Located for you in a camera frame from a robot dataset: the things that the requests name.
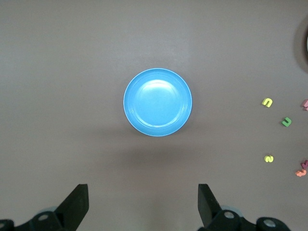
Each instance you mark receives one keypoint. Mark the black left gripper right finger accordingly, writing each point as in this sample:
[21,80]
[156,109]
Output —
[207,204]

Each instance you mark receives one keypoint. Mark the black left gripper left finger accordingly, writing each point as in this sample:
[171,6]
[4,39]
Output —
[77,204]

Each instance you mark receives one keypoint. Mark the yellow foam number two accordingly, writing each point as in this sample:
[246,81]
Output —
[268,159]

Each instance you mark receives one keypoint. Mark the green foam letter u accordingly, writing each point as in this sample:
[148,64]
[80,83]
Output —
[286,123]

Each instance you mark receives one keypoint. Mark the yellow foam letter u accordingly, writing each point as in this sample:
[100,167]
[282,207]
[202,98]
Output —
[267,103]

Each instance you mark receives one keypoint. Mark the orange foam letter c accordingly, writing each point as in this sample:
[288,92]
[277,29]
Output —
[300,173]

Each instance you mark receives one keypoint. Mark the dark red foam letter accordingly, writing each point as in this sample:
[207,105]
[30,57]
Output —
[305,164]

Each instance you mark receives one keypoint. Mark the blue plastic plate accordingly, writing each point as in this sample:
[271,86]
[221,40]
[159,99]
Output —
[157,102]

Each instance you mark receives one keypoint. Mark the brown table cover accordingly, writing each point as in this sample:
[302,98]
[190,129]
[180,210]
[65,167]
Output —
[72,72]

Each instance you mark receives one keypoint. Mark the pink foam letter w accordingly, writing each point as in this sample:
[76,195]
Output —
[305,105]

